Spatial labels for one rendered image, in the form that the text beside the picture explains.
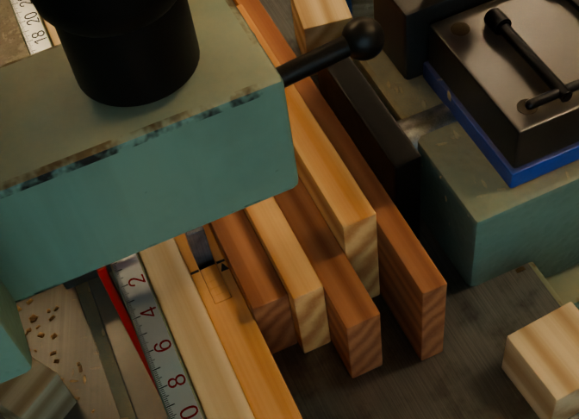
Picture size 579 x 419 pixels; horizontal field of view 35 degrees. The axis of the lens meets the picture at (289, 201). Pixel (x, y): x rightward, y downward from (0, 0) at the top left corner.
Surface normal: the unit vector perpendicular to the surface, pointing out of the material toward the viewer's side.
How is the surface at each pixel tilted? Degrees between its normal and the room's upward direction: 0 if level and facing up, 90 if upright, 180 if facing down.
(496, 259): 90
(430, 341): 90
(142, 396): 0
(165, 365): 0
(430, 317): 90
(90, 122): 0
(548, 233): 90
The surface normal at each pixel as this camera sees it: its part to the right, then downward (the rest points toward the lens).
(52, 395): 0.84, 0.38
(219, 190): 0.40, 0.70
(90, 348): -0.11, -0.60
